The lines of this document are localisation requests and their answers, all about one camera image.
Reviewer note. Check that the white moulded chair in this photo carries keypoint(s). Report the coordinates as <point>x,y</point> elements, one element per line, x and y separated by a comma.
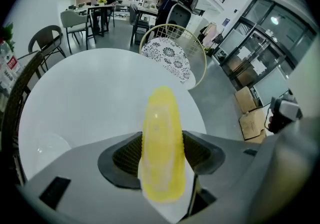
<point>178,19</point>

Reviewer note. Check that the floral round seat cushion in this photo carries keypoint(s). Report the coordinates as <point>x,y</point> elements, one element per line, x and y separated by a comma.
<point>172,58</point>

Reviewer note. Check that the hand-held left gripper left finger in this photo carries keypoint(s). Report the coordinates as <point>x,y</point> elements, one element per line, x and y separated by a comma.
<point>82,168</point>

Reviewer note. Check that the yellow corn cob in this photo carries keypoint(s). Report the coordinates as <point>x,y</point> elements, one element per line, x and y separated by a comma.
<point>162,143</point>

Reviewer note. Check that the long dark-legged table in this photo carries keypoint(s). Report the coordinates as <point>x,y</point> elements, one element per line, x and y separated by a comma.
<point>98,9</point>

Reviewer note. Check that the grey upholstered chair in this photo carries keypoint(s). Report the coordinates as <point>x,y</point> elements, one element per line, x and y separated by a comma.
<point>75,21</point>

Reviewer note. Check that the dark wooden chair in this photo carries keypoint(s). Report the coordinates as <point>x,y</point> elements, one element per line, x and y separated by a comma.
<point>46,40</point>

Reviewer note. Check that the round white table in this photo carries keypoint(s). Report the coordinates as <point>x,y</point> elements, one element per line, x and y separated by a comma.
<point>100,88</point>

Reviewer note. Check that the dark grey chair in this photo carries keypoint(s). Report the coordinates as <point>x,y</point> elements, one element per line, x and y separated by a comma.
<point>137,18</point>

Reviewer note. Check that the black-framed glass door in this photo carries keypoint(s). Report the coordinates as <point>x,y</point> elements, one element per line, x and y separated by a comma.
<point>262,50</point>

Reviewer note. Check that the green potted plant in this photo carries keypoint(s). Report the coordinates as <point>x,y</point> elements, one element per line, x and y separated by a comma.
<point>7,34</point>

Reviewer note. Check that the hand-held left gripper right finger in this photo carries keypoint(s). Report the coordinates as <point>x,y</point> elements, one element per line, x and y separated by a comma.
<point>230,168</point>

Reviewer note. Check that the clothes rack with garments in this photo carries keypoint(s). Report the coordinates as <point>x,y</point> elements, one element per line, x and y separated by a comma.
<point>211,35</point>

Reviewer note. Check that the yellow flower pot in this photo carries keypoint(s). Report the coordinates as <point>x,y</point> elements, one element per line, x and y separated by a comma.
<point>101,1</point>

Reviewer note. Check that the brown cardboard carton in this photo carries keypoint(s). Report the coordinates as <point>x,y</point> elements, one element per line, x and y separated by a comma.
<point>252,124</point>
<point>246,100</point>

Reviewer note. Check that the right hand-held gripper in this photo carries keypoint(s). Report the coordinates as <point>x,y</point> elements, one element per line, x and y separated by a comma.
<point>286,113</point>

